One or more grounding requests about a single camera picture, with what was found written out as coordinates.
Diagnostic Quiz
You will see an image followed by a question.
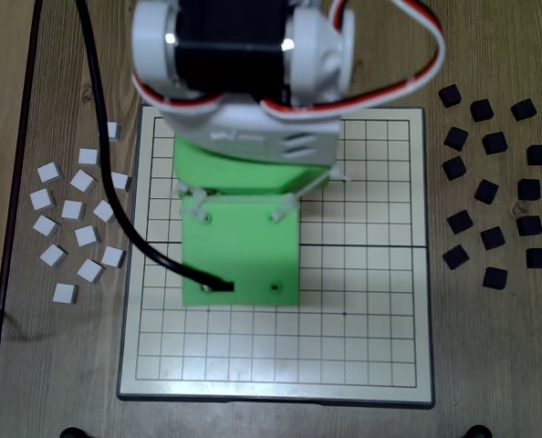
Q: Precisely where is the white grid go board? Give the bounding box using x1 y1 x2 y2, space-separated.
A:
117 103 436 410

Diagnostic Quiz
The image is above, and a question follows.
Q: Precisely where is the black camera cable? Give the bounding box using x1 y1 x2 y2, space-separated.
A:
74 0 235 294

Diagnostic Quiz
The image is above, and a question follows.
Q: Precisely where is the green camera mount plate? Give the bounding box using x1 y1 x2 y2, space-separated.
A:
181 189 301 308

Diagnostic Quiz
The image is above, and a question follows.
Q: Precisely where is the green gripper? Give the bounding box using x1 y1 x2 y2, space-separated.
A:
172 135 332 198

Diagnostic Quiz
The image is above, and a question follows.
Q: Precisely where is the white zip tie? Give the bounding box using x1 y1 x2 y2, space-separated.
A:
270 171 349 223
172 182 211 224

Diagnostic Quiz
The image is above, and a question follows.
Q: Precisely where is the red white black servo wire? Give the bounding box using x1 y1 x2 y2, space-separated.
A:
131 0 446 123

